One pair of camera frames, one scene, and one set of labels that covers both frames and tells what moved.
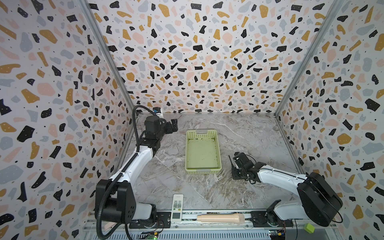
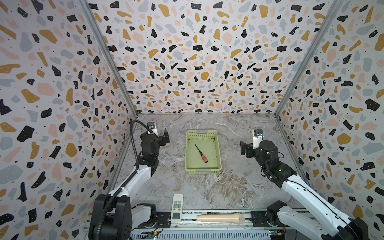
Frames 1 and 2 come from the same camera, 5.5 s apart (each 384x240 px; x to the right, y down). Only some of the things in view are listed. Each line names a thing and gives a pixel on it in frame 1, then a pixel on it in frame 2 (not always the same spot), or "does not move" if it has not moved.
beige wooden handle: [238, 218] does not move
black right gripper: [237, 165] -> [247, 148]
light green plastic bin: [202, 154] does not move
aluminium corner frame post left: [98, 35] does not move
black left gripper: [169, 130] -> [161, 141]
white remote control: [177, 209] does not move
